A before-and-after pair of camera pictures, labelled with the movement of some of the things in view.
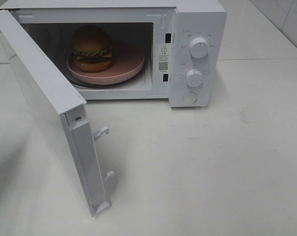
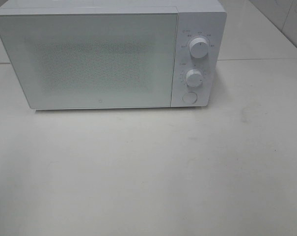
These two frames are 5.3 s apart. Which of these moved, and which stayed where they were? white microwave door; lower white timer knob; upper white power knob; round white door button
Moved: white microwave door
Stayed: upper white power knob; lower white timer knob; round white door button
